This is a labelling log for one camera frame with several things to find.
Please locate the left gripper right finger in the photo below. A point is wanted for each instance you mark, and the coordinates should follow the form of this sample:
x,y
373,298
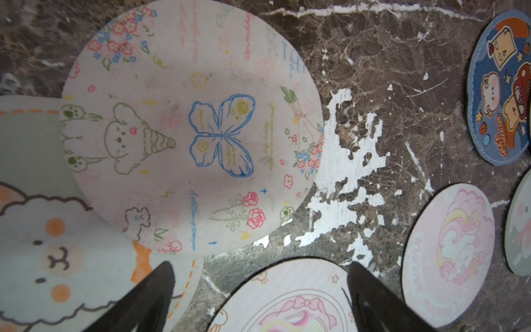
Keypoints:
x,y
376,308

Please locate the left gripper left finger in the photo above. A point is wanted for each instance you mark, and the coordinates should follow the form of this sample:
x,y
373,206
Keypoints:
x,y
145,307

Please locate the pink unicorn cloud coaster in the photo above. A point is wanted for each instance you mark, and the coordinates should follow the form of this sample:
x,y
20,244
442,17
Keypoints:
x,y
448,254

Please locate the blue cartoon coaster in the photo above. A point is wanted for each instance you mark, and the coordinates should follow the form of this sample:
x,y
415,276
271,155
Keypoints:
x,y
498,89

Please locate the pink striped unicorn coaster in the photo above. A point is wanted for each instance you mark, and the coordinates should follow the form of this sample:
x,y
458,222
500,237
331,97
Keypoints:
x,y
306,294

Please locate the white sheep coaster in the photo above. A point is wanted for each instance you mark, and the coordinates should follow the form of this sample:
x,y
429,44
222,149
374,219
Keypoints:
x,y
63,267

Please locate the grey-green bunny coaster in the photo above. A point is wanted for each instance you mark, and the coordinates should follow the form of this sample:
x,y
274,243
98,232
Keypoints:
x,y
517,232

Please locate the butterfly doodle coaster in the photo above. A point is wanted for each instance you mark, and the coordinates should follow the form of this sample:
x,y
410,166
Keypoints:
x,y
193,127

